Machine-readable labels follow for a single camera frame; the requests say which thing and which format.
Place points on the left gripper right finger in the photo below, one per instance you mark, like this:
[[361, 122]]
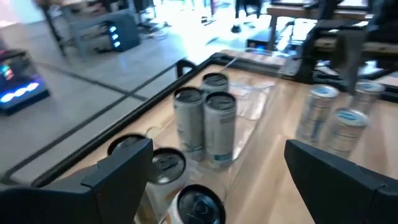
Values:
[[348, 193]]

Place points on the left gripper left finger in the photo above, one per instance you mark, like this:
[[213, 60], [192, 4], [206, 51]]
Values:
[[93, 193]]

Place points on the silver-top blue-tab soda can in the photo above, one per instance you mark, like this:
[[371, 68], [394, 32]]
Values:
[[370, 93], [346, 132], [317, 112]]

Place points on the black-top slim soda can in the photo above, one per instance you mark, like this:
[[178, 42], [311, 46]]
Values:
[[119, 141], [215, 83], [199, 207], [220, 133], [168, 163], [189, 124]]

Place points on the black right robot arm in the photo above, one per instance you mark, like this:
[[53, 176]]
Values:
[[314, 40]]

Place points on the wooden office table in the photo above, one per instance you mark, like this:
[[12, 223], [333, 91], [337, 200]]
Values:
[[295, 12]]

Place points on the clear plastic bin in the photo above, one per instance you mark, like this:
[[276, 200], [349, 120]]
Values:
[[245, 133], [253, 99], [203, 177]]

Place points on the black device with blue glow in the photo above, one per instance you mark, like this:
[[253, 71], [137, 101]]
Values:
[[18, 87]]

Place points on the computer tower with blue lights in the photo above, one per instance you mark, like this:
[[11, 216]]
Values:
[[122, 32]]

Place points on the grey office desk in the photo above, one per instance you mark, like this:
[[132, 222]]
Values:
[[77, 18]]

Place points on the black aluminium table frame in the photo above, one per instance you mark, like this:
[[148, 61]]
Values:
[[124, 119]]

